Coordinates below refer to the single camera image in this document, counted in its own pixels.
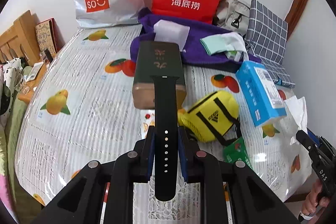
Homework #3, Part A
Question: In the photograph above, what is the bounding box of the green snack sachet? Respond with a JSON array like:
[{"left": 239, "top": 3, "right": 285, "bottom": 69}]
[{"left": 223, "top": 137, "right": 252, "bottom": 168}]

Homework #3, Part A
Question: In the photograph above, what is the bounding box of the yellow Adidas pouch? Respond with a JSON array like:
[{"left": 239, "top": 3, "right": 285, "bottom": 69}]
[{"left": 180, "top": 90, "right": 242, "bottom": 147}]

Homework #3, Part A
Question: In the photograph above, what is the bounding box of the black watch strap long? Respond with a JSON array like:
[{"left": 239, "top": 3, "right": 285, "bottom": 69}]
[{"left": 152, "top": 76, "right": 178, "bottom": 202}]

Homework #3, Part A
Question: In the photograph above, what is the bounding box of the white and mint sock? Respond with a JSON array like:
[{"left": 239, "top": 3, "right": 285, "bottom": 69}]
[{"left": 200, "top": 32, "right": 249, "bottom": 61}]

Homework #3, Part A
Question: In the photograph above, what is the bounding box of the white sponge block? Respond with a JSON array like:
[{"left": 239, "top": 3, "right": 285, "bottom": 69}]
[{"left": 153, "top": 20, "right": 190, "bottom": 51}]

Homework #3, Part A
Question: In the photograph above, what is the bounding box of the white tissue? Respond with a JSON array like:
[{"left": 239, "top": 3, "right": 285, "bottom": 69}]
[{"left": 282, "top": 96, "right": 307, "bottom": 145}]

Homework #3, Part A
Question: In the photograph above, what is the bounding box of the fruit print wipes packet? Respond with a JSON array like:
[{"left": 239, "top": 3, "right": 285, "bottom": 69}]
[{"left": 141, "top": 110, "right": 155, "bottom": 139}]

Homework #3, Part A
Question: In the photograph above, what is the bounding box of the person's right hand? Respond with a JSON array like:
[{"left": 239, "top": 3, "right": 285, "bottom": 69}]
[{"left": 301, "top": 179, "right": 330, "bottom": 215}]

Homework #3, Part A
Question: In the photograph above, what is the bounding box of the blue tissue box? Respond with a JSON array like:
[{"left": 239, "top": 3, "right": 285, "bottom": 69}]
[{"left": 236, "top": 61, "right": 286, "bottom": 127}]

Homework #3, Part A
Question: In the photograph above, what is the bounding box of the fruit print tablecloth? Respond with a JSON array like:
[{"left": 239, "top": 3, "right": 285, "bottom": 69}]
[{"left": 15, "top": 25, "right": 312, "bottom": 205}]

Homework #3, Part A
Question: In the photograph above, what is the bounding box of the grey checked folded cushion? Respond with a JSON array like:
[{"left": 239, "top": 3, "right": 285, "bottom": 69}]
[{"left": 245, "top": 0, "right": 295, "bottom": 89}]

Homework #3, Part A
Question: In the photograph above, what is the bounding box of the wooden bedside table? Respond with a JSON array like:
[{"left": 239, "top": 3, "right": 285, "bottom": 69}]
[{"left": 18, "top": 64, "right": 49, "bottom": 105}]

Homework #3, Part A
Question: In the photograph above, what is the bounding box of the beige canvas bag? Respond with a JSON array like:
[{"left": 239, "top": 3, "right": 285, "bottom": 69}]
[{"left": 213, "top": 0, "right": 250, "bottom": 36}]

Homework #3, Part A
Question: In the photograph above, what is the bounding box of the panda print bedding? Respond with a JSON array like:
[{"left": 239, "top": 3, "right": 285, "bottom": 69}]
[{"left": 1, "top": 58, "right": 39, "bottom": 223}]

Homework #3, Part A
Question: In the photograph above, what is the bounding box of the dark green gold box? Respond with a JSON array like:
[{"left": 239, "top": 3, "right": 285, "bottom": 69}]
[{"left": 132, "top": 41, "right": 187, "bottom": 109}]

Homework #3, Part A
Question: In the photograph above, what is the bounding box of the patterned hardcover book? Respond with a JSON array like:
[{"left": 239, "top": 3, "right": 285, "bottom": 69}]
[{"left": 35, "top": 18, "right": 59, "bottom": 55}]

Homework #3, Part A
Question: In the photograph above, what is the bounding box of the purple fleece cloth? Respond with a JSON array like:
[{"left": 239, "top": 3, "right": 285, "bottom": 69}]
[{"left": 130, "top": 7, "right": 262, "bottom": 74}]

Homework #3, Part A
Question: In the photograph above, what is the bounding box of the brown wooden door frame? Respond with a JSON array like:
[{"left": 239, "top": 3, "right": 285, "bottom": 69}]
[{"left": 285, "top": 0, "right": 308, "bottom": 38}]

